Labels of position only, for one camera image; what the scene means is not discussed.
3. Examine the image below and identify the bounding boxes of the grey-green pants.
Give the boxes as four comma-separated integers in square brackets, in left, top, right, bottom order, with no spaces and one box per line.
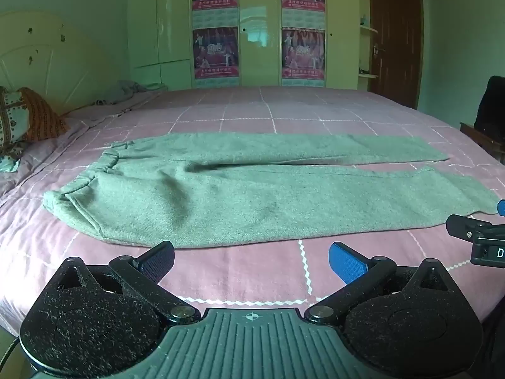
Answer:
[43,132,500,249]

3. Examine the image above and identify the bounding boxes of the crumpled grey clothes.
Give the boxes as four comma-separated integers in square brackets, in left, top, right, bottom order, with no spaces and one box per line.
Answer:
[94,80,169,106]

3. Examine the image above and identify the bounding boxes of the pink checked bed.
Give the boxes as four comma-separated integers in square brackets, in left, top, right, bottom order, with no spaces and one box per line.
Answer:
[0,86,505,338]

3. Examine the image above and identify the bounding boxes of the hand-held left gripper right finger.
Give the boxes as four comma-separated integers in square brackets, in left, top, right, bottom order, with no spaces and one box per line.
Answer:
[305,242,458,324]

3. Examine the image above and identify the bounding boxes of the cream headboard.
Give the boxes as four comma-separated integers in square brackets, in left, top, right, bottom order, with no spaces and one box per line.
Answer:
[0,11,132,116]

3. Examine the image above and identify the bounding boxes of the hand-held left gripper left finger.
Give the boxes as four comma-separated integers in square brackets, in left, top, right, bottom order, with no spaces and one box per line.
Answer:
[49,241,201,323]

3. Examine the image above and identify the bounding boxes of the cream corner shelf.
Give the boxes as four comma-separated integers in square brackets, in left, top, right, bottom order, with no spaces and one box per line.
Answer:
[357,0,379,91]

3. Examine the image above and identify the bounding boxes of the brown wooden door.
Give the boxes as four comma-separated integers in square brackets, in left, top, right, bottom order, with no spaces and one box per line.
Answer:
[368,0,424,110]

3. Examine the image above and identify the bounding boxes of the dark chair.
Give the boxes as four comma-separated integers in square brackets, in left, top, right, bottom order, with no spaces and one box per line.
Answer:
[459,76,505,159]

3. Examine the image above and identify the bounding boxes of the orange patterned pillow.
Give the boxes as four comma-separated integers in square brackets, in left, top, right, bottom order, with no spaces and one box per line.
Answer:
[0,86,71,155]

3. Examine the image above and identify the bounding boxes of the cream wardrobe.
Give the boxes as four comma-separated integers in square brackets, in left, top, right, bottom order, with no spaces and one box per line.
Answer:
[127,0,371,92]

